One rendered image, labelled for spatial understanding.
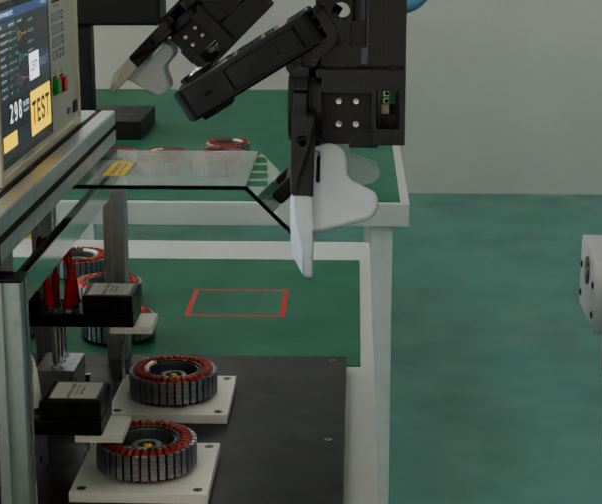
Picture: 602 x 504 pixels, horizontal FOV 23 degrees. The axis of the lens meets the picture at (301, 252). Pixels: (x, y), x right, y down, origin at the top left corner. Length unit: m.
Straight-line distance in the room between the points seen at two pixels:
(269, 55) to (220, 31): 0.69
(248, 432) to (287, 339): 0.44
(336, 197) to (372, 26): 0.12
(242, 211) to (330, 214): 2.19
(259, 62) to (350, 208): 0.12
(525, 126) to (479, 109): 0.23
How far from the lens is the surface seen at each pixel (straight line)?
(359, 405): 1.93
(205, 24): 1.70
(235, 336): 2.22
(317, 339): 2.20
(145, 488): 1.60
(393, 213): 3.16
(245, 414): 1.84
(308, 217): 0.98
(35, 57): 1.67
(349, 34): 1.02
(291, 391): 1.92
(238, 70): 1.02
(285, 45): 1.02
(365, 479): 1.70
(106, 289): 1.85
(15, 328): 1.41
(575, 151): 7.02
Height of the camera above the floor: 1.41
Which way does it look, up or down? 14 degrees down
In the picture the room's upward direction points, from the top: straight up
